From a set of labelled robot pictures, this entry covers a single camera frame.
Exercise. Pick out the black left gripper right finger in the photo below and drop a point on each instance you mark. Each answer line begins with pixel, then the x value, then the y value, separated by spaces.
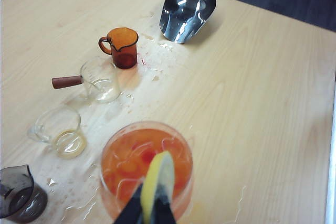
pixel 162 211

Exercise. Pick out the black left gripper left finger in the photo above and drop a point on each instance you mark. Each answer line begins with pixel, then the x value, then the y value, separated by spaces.
pixel 131 208

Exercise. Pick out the yellow lemon slice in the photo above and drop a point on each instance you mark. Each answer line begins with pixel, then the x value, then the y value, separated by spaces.
pixel 158 174

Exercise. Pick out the smoky grey measuring cup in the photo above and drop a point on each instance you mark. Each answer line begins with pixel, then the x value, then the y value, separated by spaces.
pixel 22 197

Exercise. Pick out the amber glass measuring cup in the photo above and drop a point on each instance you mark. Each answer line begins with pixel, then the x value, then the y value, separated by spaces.
pixel 123 51

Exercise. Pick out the wine glass orange red drink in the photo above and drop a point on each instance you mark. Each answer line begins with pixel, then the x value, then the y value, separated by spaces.
pixel 126 161

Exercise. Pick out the stainless steel scoop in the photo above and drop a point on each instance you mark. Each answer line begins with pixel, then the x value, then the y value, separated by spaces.
pixel 186 11

